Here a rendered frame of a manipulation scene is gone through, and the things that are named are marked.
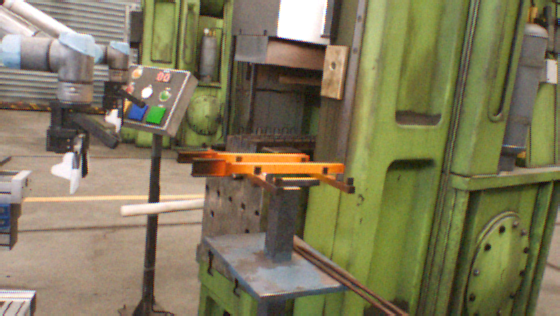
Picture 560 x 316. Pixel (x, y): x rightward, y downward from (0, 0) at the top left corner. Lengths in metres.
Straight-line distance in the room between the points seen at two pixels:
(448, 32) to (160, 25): 5.22
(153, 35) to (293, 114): 4.66
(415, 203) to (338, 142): 0.44
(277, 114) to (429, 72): 0.68
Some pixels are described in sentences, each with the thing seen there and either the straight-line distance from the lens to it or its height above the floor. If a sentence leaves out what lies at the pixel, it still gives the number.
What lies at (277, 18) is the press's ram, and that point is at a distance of 1.73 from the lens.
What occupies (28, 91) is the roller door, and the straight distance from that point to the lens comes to 9.67.
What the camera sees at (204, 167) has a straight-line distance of 1.23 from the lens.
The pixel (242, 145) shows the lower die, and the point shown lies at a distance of 1.85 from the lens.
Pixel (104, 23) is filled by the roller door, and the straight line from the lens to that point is 9.73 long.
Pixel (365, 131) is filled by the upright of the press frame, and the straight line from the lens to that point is 1.59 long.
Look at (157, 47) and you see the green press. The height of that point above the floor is 1.32.
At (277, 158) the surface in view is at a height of 1.00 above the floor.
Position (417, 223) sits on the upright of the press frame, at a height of 0.75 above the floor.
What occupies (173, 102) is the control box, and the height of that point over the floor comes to 1.07.
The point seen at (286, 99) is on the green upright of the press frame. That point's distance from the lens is 2.16.
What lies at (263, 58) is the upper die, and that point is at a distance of 1.76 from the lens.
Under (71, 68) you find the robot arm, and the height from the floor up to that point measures 1.21.
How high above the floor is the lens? 1.27
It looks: 10 degrees down
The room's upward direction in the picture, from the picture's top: 7 degrees clockwise
